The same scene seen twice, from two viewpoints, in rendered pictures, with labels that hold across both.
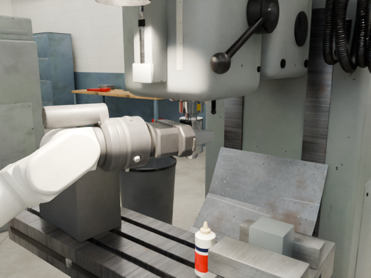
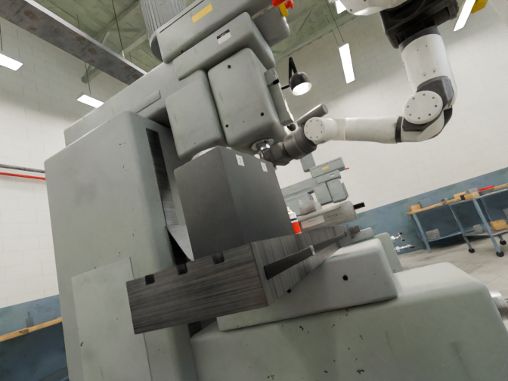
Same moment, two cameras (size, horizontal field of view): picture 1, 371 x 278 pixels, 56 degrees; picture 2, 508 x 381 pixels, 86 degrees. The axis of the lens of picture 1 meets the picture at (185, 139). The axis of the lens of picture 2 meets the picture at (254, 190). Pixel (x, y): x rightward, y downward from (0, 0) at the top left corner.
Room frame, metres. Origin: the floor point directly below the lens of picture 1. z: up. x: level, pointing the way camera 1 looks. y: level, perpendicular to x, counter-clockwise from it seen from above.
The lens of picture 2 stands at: (0.98, 0.85, 0.94)
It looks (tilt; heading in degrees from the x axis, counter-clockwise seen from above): 13 degrees up; 254
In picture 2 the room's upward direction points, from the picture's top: 16 degrees counter-clockwise
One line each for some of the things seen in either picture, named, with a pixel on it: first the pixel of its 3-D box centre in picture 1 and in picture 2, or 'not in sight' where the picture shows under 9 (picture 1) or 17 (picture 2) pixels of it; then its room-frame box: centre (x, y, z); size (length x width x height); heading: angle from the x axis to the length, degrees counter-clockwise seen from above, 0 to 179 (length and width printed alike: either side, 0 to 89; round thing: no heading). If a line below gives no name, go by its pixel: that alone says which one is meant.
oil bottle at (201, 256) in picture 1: (205, 247); (292, 221); (0.62, -0.04, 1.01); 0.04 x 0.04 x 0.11
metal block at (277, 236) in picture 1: (270, 241); (295, 208); (0.54, -0.15, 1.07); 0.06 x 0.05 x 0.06; 54
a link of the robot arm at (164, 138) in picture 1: (148, 141); (288, 150); (0.60, 0.07, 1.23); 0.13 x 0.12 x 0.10; 33
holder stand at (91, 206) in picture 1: (76, 185); (238, 202); (0.86, 0.28, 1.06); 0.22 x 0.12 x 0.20; 46
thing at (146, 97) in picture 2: not in sight; (143, 119); (1.04, -0.32, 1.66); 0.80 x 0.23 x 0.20; 142
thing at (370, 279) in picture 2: not in sight; (305, 280); (0.65, -0.01, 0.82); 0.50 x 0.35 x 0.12; 142
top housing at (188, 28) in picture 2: not in sight; (223, 33); (0.66, -0.02, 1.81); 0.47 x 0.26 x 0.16; 142
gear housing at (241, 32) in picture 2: not in sight; (226, 63); (0.68, -0.04, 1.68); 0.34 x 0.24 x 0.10; 142
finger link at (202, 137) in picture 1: (200, 137); not in sight; (0.62, -0.03, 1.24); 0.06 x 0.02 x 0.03; 123
